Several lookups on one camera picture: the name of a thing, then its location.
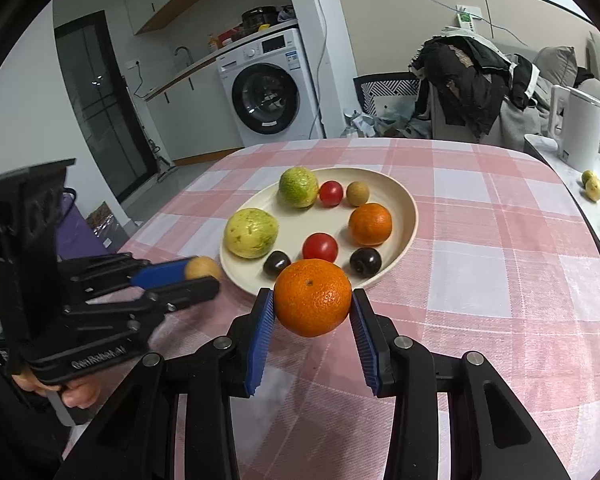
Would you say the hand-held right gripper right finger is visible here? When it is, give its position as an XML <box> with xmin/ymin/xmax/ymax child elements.
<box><xmin>351</xmin><ymin>288</ymin><xmax>571</xmax><ymax>480</ymax></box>

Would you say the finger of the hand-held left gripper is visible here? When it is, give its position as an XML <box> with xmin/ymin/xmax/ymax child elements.
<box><xmin>60</xmin><ymin>254</ymin><xmax>201</xmax><ymax>306</ymax></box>
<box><xmin>65</xmin><ymin>276</ymin><xmax>221</xmax><ymax>333</ymax></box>

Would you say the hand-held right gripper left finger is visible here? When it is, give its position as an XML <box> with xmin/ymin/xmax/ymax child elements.
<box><xmin>55</xmin><ymin>287</ymin><xmax>277</xmax><ymax>480</ymax></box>

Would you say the brown longan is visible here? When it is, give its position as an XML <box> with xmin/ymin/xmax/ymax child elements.
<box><xmin>346</xmin><ymin>181</ymin><xmax>371</xmax><ymax>207</ymax></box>
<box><xmin>185</xmin><ymin>256</ymin><xmax>223</xmax><ymax>282</ymax></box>

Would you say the large orange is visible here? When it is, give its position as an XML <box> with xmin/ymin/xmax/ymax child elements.
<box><xmin>273</xmin><ymin>259</ymin><xmax>353</xmax><ymax>338</ymax></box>

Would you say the dark plum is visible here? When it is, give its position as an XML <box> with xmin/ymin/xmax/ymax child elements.
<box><xmin>263</xmin><ymin>250</ymin><xmax>292</xmax><ymax>279</ymax></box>
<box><xmin>349</xmin><ymin>247</ymin><xmax>383</xmax><ymax>277</ymax></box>

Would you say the yellow-green guava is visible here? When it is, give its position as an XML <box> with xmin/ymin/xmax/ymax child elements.
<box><xmin>224</xmin><ymin>208</ymin><xmax>280</xmax><ymax>260</ymax></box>
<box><xmin>279</xmin><ymin>167</ymin><xmax>319</xmax><ymax>209</ymax></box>

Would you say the small orange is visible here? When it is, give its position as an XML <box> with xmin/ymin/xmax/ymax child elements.
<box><xmin>348</xmin><ymin>203</ymin><xmax>393</xmax><ymax>247</ymax></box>

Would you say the cream round plate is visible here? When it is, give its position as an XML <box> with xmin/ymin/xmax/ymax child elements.
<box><xmin>219</xmin><ymin>166</ymin><xmax>418</xmax><ymax>297</ymax></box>

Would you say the red tomato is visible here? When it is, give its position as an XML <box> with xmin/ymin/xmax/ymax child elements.
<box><xmin>302</xmin><ymin>232</ymin><xmax>339</xmax><ymax>263</ymax></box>
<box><xmin>319</xmin><ymin>180</ymin><xmax>344</xmax><ymax>207</ymax></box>

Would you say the person's left hand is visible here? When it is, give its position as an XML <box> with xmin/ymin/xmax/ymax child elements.
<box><xmin>12</xmin><ymin>372</ymin><xmax>103</xmax><ymax>409</ymax></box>

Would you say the purple bag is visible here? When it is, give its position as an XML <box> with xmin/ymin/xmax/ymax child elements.
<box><xmin>55</xmin><ymin>195</ymin><xmax>106</xmax><ymax>261</ymax></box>

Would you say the clear plastic bag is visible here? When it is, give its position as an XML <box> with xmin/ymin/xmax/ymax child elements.
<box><xmin>87</xmin><ymin>201</ymin><xmax>116</xmax><ymax>250</ymax></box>

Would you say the floor mop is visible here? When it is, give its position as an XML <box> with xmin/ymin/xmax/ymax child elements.
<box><xmin>150</xmin><ymin>140</ymin><xmax>178</xmax><ymax>181</ymax></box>

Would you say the pink checkered tablecloth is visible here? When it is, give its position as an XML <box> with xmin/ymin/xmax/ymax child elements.
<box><xmin>55</xmin><ymin>137</ymin><xmax>600</xmax><ymax>480</ymax></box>

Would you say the white counter cabinet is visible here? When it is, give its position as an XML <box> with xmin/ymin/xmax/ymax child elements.
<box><xmin>145</xmin><ymin>55</ymin><xmax>243</xmax><ymax>163</ymax></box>

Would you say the dark glass door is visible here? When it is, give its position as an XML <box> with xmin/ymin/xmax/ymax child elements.
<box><xmin>54</xmin><ymin>10</ymin><xmax>156</xmax><ymax>203</ymax></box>

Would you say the white washing machine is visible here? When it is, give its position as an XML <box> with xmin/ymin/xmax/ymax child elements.
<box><xmin>216</xmin><ymin>27</ymin><xmax>326</xmax><ymax>148</ymax></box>

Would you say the black cooking pot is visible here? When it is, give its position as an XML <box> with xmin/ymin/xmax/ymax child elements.
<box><xmin>241</xmin><ymin>6</ymin><xmax>278</xmax><ymax>28</ymax></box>

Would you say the pile of dark clothes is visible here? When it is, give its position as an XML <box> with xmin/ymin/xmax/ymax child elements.
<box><xmin>410</xmin><ymin>35</ymin><xmax>541</xmax><ymax>138</ymax></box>

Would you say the white electric kettle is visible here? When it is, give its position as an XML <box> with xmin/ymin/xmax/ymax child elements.
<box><xmin>547</xmin><ymin>85</ymin><xmax>600</xmax><ymax>171</ymax></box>

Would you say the grey sofa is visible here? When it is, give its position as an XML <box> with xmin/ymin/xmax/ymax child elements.
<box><xmin>500</xmin><ymin>45</ymin><xmax>600</xmax><ymax>156</ymax></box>

